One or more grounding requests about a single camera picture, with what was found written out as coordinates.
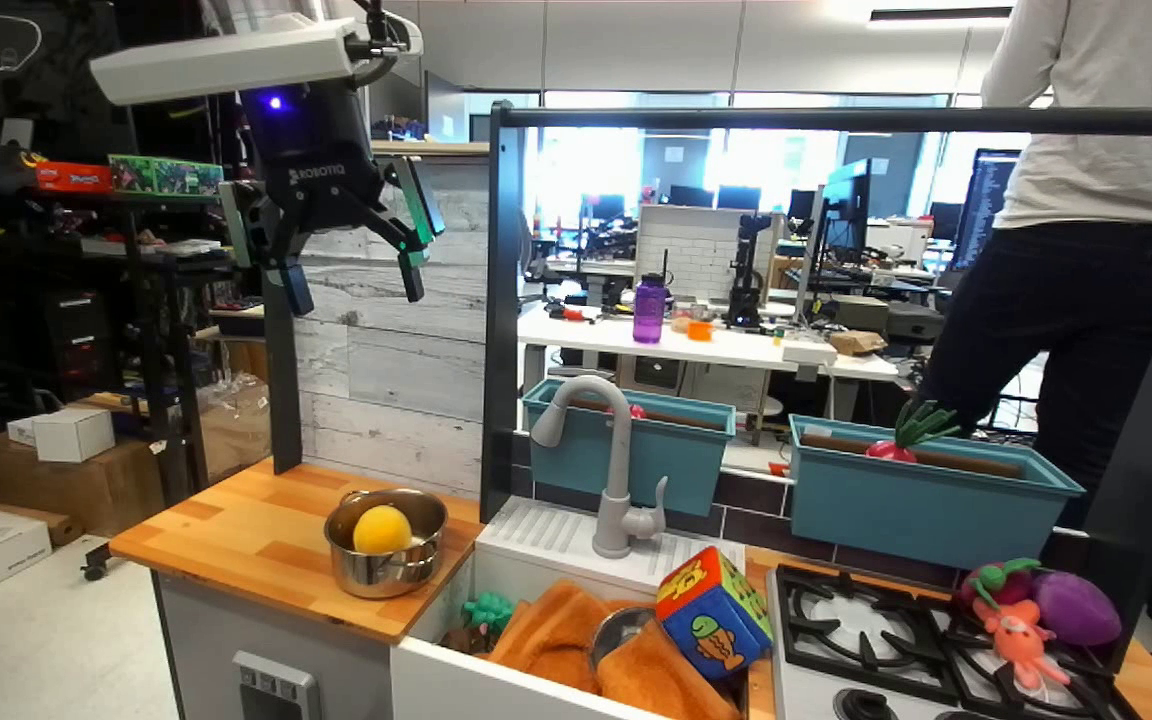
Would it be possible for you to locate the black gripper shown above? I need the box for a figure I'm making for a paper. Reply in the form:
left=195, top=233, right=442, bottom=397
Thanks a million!
left=217, top=121, right=450, bottom=321

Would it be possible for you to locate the yellow lemon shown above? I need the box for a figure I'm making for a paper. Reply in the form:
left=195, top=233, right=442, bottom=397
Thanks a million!
left=348, top=499, right=415, bottom=562

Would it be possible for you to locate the stainless steel pot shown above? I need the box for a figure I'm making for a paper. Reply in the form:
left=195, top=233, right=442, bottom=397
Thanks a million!
left=321, top=485, right=454, bottom=603

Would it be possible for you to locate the green box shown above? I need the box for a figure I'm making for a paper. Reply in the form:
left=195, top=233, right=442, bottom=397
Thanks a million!
left=103, top=153, right=230, bottom=210

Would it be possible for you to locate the black shelf rack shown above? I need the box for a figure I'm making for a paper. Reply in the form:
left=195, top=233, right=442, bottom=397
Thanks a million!
left=0, top=131, right=242, bottom=511

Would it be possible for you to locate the plastic covered box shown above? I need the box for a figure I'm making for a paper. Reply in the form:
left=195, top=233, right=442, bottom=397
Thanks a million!
left=195, top=374, right=273, bottom=485

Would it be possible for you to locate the red box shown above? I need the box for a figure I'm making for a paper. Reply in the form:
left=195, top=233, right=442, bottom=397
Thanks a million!
left=29, top=155, right=126, bottom=199

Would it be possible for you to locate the purple water bottle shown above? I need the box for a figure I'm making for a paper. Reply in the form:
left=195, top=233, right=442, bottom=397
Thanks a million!
left=628, top=250, right=671, bottom=350

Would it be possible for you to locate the white board panel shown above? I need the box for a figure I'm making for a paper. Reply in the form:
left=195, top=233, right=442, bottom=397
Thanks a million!
left=632, top=199, right=784, bottom=304

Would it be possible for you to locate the white cardboard box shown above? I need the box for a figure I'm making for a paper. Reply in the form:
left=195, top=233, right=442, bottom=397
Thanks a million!
left=6, top=406, right=121, bottom=470

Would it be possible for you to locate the brown cardboard box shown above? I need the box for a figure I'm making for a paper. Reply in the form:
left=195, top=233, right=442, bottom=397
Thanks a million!
left=0, top=431, right=169, bottom=539

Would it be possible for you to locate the grey toy faucet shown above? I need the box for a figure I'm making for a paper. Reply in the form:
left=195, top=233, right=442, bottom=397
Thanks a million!
left=527, top=374, right=671, bottom=563

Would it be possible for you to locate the small teal planter box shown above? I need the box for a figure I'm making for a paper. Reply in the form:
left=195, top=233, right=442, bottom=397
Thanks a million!
left=521, top=376, right=741, bottom=519

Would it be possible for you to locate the white office desk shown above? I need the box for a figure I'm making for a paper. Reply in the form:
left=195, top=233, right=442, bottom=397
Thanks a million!
left=517, top=299, right=905, bottom=423

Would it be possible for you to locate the green toy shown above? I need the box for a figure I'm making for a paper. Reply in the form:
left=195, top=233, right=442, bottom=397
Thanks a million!
left=457, top=589, right=521, bottom=641

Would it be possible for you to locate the white toy sink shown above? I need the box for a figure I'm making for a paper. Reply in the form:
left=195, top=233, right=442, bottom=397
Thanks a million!
left=388, top=493, right=781, bottom=720

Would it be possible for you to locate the small steel bowl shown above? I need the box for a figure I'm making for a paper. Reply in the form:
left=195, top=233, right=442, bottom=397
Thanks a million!
left=584, top=603, right=659, bottom=672

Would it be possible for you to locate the black computer monitor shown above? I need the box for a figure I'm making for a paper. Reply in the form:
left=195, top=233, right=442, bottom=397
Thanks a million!
left=815, top=155, right=875, bottom=271

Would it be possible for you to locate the colourful snack box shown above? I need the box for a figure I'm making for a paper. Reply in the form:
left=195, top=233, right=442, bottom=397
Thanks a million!
left=650, top=543, right=781, bottom=688

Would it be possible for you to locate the red radish toy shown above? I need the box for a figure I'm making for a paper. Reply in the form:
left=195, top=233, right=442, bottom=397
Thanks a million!
left=861, top=397, right=962, bottom=470

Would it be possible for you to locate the large teal planter box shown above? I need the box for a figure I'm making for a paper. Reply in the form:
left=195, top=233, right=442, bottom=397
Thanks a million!
left=784, top=411, right=1087, bottom=575

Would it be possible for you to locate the blue screen monitor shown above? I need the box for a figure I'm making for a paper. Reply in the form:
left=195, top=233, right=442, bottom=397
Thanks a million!
left=949, top=145, right=1023, bottom=276

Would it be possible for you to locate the black toy stove top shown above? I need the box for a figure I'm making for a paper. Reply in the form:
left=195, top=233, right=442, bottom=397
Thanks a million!
left=769, top=562, right=1133, bottom=720

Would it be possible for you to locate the person in white shirt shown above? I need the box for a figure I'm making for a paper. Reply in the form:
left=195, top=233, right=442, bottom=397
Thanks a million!
left=921, top=0, right=1152, bottom=533

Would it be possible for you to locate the pink plush toy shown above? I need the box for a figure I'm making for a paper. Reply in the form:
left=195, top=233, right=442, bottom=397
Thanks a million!
left=969, top=597, right=1073, bottom=695

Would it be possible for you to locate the purple eggplant plush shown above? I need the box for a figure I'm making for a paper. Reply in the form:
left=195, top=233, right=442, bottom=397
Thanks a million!
left=958, top=555, right=1123, bottom=653

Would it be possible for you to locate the black window frame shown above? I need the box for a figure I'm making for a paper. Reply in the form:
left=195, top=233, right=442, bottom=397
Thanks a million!
left=476, top=100, right=1152, bottom=672

